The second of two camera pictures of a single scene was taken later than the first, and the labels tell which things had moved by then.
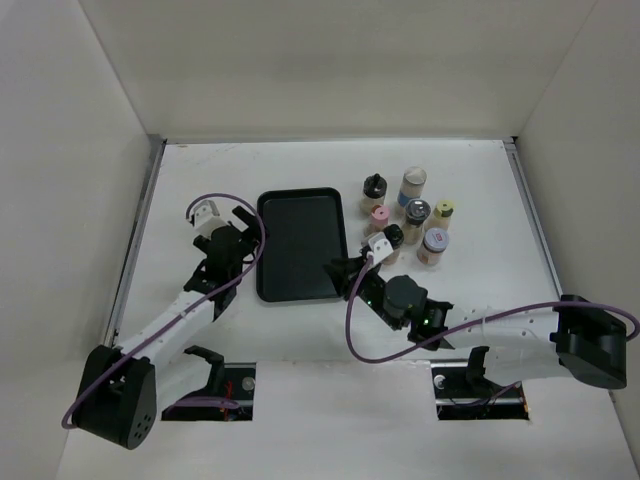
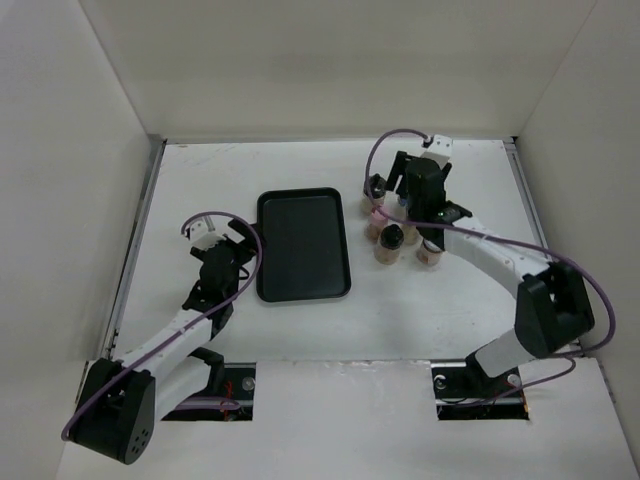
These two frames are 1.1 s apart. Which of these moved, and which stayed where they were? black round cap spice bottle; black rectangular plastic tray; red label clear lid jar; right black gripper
Moved: right black gripper
Stayed: red label clear lid jar; black round cap spice bottle; black rectangular plastic tray
